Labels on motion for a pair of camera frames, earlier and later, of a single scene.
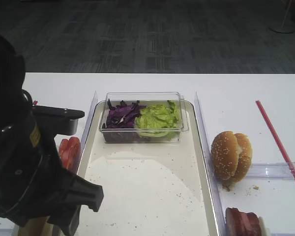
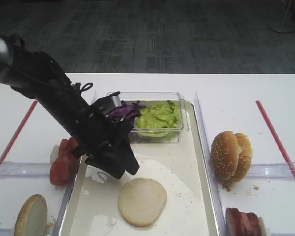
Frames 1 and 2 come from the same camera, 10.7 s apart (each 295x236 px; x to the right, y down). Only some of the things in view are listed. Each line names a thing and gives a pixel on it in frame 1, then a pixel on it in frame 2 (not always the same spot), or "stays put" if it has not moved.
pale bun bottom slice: (48, 229) -> (141, 201)
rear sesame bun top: (245, 160) stays put
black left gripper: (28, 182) -> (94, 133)
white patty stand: (264, 231) stays put
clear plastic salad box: (144, 117) stays put
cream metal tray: (149, 189) stays put
